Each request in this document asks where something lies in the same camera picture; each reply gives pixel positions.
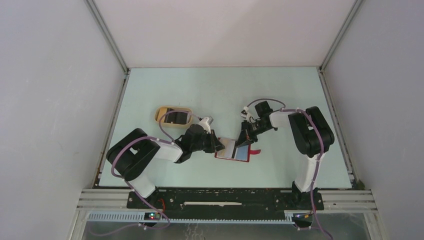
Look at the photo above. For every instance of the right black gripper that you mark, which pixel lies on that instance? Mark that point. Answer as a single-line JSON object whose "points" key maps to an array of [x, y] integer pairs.
{"points": [[245, 135]]}

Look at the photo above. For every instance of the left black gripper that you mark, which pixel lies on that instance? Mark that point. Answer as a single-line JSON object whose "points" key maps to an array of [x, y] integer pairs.
{"points": [[212, 148]]}

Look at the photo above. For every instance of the white grey credit card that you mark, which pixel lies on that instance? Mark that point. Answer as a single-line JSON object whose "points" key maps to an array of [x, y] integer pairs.
{"points": [[229, 151]]}

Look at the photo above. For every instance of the red leather card holder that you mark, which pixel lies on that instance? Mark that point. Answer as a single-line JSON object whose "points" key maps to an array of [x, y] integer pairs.
{"points": [[243, 154]]}

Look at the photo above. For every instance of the beige oval tray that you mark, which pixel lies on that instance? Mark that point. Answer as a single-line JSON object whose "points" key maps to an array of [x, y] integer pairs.
{"points": [[161, 113]]}

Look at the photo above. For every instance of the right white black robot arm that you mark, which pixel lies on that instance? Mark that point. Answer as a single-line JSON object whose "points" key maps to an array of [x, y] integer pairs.
{"points": [[311, 133]]}

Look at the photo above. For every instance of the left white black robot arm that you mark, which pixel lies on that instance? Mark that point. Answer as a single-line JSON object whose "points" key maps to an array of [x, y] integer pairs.
{"points": [[131, 156]]}

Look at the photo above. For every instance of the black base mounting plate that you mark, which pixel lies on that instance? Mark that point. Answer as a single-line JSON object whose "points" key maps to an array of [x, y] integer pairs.
{"points": [[238, 204]]}

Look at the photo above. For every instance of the right controller board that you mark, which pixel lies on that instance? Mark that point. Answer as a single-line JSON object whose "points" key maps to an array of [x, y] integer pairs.
{"points": [[303, 217]]}

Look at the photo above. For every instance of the controller board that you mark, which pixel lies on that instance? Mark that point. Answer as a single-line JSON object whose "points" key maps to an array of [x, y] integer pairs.
{"points": [[303, 217], [152, 216]]}

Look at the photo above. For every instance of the left controller board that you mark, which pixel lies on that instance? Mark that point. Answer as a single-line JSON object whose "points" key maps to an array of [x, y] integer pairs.
{"points": [[152, 216]]}

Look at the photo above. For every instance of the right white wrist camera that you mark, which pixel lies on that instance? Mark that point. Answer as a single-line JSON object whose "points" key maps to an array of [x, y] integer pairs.
{"points": [[245, 114]]}

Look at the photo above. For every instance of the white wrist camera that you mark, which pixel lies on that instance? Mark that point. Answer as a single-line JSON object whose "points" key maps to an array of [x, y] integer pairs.
{"points": [[245, 114], [205, 123]]}

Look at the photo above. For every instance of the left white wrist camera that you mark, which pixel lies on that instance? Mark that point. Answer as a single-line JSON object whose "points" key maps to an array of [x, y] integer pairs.
{"points": [[205, 123]]}

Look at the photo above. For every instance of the white cable duct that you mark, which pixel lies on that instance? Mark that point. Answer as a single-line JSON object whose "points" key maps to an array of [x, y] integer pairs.
{"points": [[139, 217]]}

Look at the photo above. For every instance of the aluminium frame rail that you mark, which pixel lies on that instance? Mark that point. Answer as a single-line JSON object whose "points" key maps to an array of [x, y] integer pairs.
{"points": [[334, 201]]}

